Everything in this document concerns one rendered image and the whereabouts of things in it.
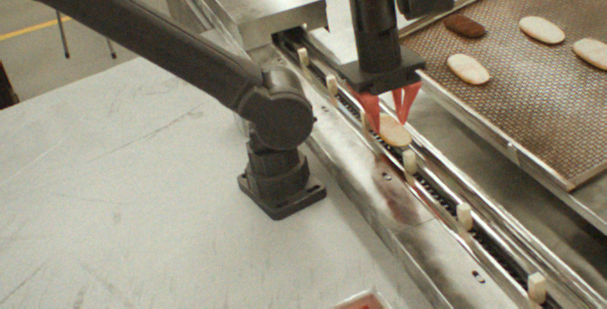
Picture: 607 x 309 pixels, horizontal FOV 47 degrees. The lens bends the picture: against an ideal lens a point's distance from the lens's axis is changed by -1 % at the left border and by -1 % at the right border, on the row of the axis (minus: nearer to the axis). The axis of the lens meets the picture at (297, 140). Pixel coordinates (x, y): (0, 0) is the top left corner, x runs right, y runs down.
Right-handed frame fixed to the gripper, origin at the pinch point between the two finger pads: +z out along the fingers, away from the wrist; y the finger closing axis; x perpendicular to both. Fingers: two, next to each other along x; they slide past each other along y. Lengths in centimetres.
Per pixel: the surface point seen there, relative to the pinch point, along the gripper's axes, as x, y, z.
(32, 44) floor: 362, -79, 89
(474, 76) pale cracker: 1.4, 14.6, -1.8
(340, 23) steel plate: 54, 14, 7
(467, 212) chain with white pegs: -20.5, 0.0, 2.2
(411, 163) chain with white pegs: -6.4, -0.1, 3.0
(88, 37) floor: 344, -45, 89
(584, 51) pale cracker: -5.8, 27.7, -4.1
